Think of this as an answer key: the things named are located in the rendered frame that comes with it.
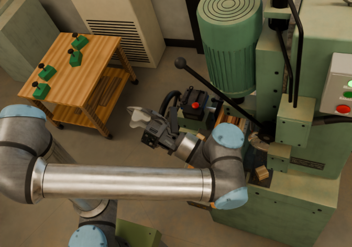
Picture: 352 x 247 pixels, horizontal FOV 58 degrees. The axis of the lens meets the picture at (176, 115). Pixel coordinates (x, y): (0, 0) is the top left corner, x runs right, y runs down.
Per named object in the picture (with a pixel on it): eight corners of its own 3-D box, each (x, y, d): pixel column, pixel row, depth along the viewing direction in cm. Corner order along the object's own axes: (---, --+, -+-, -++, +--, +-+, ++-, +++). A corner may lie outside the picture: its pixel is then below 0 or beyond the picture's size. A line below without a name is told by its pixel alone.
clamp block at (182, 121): (190, 101, 149) (186, 90, 141) (217, 106, 144) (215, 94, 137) (179, 127, 142) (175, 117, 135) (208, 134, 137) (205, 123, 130)
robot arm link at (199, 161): (236, 151, 102) (224, 165, 109) (202, 131, 103) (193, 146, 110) (226, 173, 96) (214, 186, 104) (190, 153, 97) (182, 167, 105)
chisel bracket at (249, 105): (229, 102, 130) (227, 90, 123) (263, 109, 125) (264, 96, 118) (223, 118, 126) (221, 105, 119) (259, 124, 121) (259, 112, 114)
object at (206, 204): (193, 189, 160) (190, 183, 153) (216, 195, 155) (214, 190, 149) (187, 205, 156) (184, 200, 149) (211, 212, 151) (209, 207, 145)
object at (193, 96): (187, 92, 140) (185, 85, 136) (211, 97, 136) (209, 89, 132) (177, 116, 134) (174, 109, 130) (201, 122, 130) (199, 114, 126)
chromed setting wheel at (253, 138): (249, 142, 121) (248, 125, 111) (283, 149, 116) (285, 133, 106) (248, 149, 119) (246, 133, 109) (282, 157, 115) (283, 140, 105)
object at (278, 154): (271, 147, 118) (272, 130, 108) (291, 151, 115) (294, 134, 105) (266, 169, 113) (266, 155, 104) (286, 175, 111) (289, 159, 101)
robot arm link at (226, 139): (250, 155, 87) (232, 174, 96) (243, 120, 93) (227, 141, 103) (218, 152, 84) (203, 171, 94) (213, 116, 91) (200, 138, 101)
